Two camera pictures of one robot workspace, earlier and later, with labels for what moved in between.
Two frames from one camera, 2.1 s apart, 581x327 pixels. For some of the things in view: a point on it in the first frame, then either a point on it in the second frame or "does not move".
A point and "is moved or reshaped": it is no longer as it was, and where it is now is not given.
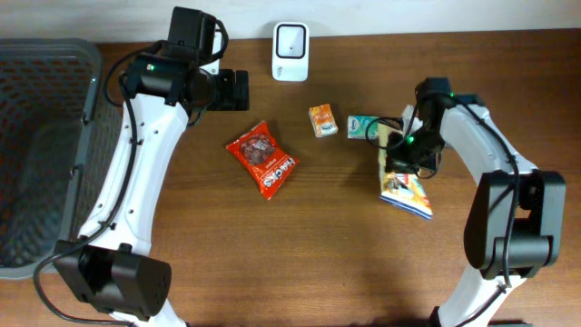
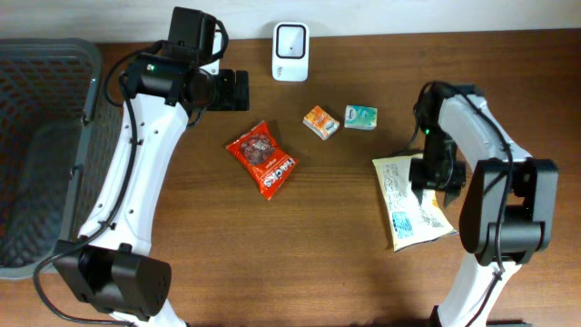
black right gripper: [398, 162] → [448, 186]
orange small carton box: [322, 120] is moved or reshaped
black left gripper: [231, 95] does not move
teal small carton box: [357, 124] is moved or reshaped
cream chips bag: [406, 191] is moved or reshaped
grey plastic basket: [58, 135] does not move
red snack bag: [270, 163] does not move
